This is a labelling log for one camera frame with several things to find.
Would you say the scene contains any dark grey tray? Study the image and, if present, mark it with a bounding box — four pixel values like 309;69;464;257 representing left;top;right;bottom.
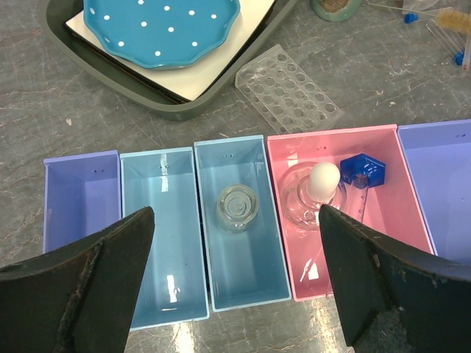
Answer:
39;1;296;121

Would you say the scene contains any blue base graduated cylinder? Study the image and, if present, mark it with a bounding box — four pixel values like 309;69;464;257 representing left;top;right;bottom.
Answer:
340;153;386;223

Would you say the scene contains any large purple bin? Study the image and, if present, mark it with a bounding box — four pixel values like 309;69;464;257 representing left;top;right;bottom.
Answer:
397;119;470;265

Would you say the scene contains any blue capped test tube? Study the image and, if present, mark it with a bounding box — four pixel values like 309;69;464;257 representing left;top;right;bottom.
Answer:
403;7;452;24

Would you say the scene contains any small glass beaker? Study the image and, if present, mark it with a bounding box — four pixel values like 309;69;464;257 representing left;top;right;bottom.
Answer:
215;184;259;233

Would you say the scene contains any test tube brush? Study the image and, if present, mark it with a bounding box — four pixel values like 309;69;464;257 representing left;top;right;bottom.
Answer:
366;1;470;34

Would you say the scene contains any pink bin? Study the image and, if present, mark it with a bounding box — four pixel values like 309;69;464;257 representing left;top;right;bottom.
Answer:
267;124;433;302

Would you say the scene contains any blue polka dot plate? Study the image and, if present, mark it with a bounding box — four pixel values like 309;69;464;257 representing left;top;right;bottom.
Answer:
83;0;241;69

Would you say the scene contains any small purple bin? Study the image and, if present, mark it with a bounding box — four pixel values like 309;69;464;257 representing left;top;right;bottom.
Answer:
43;150;121;253

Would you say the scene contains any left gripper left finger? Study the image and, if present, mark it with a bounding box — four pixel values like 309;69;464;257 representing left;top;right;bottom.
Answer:
1;207;155;352

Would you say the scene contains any white square board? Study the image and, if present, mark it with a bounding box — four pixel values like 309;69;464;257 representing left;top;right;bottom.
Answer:
65;1;274;102

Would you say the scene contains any plastic bag of cotton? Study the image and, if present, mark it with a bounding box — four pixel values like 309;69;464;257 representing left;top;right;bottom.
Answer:
402;0;439;11

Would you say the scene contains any light blue bin right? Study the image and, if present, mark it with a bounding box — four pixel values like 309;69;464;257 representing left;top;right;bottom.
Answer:
194;135;291;312

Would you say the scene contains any glass alcohol lamp white cap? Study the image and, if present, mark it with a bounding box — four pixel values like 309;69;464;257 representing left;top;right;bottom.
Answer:
281;161;349;232

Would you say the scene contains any beige green floral mug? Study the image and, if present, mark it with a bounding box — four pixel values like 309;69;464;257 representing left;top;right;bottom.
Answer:
310;0;364;22

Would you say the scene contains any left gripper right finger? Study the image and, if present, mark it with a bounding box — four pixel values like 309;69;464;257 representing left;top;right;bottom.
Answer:
319;205;470;352

